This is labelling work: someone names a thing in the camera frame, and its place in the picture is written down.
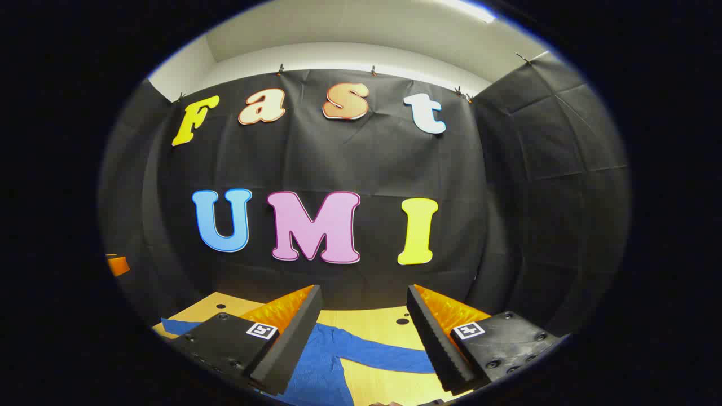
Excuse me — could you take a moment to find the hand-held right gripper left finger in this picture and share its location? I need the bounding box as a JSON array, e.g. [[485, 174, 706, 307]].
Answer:
[[168, 284, 323, 396]]

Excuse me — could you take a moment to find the blue garment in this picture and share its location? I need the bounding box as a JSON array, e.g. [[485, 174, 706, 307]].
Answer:
[[161, 318, 438, 406]]

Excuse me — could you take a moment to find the black backdrop cloth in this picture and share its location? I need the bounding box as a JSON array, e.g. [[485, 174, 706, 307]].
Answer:
[[99, 54, 631, 339]]

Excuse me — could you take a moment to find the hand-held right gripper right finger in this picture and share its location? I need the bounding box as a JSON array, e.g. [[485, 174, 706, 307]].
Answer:
[[406, 284, 562, 396]]

